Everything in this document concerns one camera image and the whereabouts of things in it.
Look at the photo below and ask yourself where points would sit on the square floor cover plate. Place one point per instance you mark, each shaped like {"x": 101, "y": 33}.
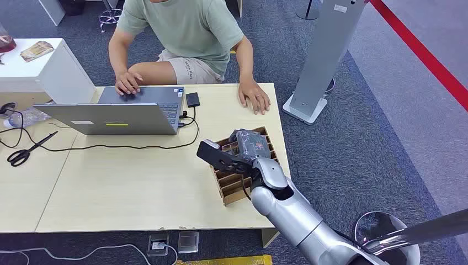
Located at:
{"x": 188, "y": 242}

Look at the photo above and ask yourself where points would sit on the chrome stanchion pole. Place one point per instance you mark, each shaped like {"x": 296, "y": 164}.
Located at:
{"x": 427, "y": 229}

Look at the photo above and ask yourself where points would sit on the white cabinet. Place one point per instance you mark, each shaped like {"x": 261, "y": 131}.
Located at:
{"x": 55, "y": 77}

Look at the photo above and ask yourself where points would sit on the floor power socket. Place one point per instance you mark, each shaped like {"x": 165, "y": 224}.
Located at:
{"x": 158, "y": 244}

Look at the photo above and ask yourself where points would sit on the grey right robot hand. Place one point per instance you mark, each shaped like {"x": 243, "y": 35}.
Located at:
{"x": 252, "y": 144}

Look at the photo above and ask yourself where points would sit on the person's right hand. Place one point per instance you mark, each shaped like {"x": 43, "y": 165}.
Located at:
{"x": 128, "y": 83}

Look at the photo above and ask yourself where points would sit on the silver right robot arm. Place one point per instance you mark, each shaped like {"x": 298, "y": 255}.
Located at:
{"x": 292, "y": 215}

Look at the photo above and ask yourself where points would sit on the grey standing panel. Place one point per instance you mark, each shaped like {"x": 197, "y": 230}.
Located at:
{"x": 325, "y": 55}

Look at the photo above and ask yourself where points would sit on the yellow floor strip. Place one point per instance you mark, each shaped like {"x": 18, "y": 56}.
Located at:
{"x": 234, "y": 260}

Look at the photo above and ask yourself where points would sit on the small black external drive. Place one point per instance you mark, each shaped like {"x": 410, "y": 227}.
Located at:
{"x": 192, "y": 99}

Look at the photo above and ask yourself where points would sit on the black round device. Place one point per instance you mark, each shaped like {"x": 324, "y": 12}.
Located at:
{"x": 7, "y": 109}

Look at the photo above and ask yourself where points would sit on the wooden desk leg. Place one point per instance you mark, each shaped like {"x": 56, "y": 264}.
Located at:
{"x": 270, "y": 237}

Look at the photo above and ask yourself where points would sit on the wooden slotted card rack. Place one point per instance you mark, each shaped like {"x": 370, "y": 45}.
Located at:
{"x": 230, "y": 186}

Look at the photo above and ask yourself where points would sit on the grey laptop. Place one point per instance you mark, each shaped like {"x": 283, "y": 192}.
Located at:
{"x": 120, "y": 117}

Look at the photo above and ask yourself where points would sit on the person's left forearm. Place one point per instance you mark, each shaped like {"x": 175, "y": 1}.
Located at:
{"x": 245, "y": 60}

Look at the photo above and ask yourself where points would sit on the person's right forearm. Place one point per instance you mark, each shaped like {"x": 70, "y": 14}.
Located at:
{"x": 117, "y": 51}

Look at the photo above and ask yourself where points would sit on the dark round stand base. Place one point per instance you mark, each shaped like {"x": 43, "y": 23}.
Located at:
{"x": 309, "y": 14}

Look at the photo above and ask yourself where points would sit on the white box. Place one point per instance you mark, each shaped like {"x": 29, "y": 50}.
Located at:
{"x": 53, "y": 11}

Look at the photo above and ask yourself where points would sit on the chrome chair base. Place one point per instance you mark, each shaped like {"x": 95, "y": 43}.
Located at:
{"x": 109, "y": 16}

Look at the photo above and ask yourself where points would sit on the clear plastic bottle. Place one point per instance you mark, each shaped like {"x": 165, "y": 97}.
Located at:
{"x": 27, "y": 117}

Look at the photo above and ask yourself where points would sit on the brown printed packet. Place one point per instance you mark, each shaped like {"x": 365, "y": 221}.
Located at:
{"x": 36, "y": 50}

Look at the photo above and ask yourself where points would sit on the person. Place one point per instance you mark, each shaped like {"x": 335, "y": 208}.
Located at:
{"x": 183, "y": 33}

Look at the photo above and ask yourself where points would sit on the black scissors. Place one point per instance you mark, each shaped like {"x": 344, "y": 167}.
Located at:
{"x": 25, "y": 151}

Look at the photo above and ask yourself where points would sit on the chrome stanchion base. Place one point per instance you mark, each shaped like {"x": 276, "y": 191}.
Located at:
{"x": 380, "y": 226}

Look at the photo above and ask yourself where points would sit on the person's left hand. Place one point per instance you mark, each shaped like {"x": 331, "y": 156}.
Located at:
{"x": 254, "y": 97}

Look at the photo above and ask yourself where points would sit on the red floor tape line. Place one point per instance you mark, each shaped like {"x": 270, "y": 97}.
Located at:
{"x": 424, "y": 55}

